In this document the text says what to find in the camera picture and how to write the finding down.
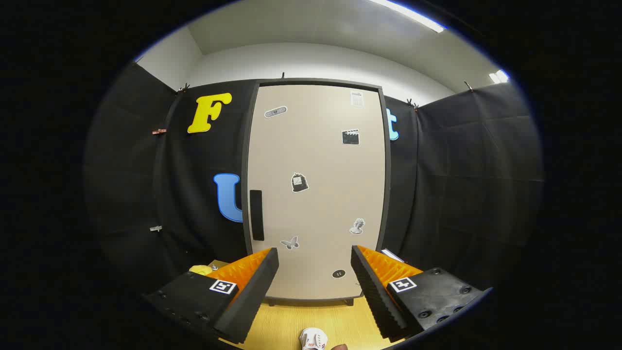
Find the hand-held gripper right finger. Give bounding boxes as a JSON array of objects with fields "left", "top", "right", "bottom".
[{"left": 351, "top": 245, "right": 494, "bottom": 343}]

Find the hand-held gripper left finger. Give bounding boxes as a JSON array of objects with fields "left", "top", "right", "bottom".
[{"left": 143, "top": 247, "right": 280, "bottom": 345}]

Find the white shoe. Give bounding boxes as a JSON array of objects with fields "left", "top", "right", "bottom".
[{"left": 299, "top": 328, "right": 328, "bottom": 350}]

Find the black door handle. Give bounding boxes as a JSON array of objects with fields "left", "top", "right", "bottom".
[{"left": 249, "top": 190, "right": 265, "bottom": 242}]

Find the grey shoe cabinet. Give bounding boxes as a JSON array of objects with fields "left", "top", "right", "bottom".
[{"left": 242, "top": 78, "right": 392, "bottom": 307}]

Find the black backdrop cloth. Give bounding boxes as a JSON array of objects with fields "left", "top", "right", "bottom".
[{"left": 83, "top": 61, "right": 544, "bottom": 312}]

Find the long ceiling light strip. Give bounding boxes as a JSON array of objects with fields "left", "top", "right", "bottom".
[{"left": 367, "top": 0, "right": 445, "bottom": 34}]

